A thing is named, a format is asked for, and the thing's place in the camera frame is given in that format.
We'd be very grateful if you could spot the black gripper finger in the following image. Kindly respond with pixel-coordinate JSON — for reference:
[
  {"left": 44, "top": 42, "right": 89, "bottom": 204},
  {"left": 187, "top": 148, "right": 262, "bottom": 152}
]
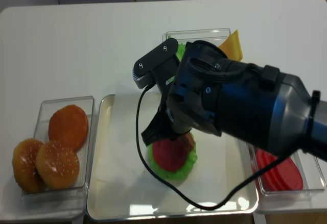
[{"left": 141, "top": 108, "right": 179, "bottom": 146}]

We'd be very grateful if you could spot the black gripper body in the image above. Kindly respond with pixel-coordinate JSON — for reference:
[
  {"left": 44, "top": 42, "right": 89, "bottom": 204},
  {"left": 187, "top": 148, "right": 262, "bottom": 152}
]
[{"left": 159, "top": 40, "right": 227, "bottom": 136}]

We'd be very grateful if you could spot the brown meat patty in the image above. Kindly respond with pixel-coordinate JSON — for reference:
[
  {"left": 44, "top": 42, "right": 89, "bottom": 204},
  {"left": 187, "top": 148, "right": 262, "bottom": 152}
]
[{"left": 179, "top": 132, "right": 195, "bottom": 152}]

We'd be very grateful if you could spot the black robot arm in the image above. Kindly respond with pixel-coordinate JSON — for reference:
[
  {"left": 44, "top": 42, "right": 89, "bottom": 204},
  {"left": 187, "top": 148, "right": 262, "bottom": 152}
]
[{"left": 133, "top": 38, "right": 326, "bottom": 160}]

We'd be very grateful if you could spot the leaning yellow cheese slice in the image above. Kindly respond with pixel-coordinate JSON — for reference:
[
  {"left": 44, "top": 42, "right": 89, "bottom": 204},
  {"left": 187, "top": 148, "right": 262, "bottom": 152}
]
[{"left": 218, "top": 30, "right": 243, "bottom": 61}]

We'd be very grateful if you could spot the clear lettuce cheese container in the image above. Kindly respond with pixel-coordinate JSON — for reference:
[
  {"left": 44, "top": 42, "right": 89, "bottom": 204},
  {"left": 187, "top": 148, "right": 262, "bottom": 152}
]
[{"left": 162, "top": 28, "right": 232, "bottom": 47}]

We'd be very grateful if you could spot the red tomato slice on tray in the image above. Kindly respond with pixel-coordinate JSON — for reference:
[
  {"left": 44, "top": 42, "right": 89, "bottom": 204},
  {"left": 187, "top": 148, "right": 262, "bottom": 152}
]
[{"left": 152, "top": 139, "right": 189, "bottom": 171}]

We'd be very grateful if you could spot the green lettuce leaf on tray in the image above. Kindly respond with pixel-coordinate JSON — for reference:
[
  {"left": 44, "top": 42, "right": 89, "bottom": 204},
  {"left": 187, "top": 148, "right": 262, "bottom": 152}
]
[{"left": 147, "top": 143, "right": 197, "bottom": 181}]

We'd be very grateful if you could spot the silver metal tray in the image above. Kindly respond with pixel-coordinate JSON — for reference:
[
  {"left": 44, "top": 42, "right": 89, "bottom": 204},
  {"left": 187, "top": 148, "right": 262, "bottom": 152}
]
[{"left": 87, "top": 93, "right": 252, "bottom": 221}]

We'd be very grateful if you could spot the green lettuce in container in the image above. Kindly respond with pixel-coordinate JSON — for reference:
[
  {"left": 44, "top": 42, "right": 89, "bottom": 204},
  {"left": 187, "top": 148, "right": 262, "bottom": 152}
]
[{"left": 176, "top": 43, "right": 186, "bottom": 61}]

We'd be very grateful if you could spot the plain brown bun bottom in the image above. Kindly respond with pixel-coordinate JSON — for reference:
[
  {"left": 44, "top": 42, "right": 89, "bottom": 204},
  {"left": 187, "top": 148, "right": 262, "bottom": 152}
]
[{"left": 48, "top": 105, "right": 89, "bottom": 152}]

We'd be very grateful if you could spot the clear bun container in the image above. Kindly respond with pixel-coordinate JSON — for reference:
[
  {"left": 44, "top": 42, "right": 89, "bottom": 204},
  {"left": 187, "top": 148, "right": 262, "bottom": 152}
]
[{"left": 22, "top": 96, "right": 98, "bottom": 204}]

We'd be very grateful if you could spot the sesame bun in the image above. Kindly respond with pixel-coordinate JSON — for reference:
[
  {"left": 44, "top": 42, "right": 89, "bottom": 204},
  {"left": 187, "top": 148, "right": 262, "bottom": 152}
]
[
  {"left": 12, "top": 138, "right": 45, "bottom": 193},
  {"left": 35, "top": 141, "right": 80, "bottom": 189}
]

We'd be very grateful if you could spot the red tomato slice left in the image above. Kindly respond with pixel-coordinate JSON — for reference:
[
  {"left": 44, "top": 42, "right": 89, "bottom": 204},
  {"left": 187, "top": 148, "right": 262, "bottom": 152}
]
[{"left": 255, "top": 149, "right": 303, "bottom": 191}]

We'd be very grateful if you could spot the clear patty tomato container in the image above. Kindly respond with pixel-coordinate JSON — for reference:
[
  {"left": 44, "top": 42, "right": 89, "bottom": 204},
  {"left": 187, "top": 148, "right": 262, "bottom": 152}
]
[{"left": 256, "top": 151, "right": 326, "bottom": 200}]

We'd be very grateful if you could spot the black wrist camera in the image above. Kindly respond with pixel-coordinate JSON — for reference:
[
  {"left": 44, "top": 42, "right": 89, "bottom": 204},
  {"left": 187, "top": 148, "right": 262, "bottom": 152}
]
[{"left": 132, "top": 38, "right": 179, "bottom": 92}]

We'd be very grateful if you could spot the black camera cable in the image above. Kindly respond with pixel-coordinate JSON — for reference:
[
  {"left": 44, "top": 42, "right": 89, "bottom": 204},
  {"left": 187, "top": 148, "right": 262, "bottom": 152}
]
[{"left": 135, "top": 81, "right": 288, "bottom": 211}]

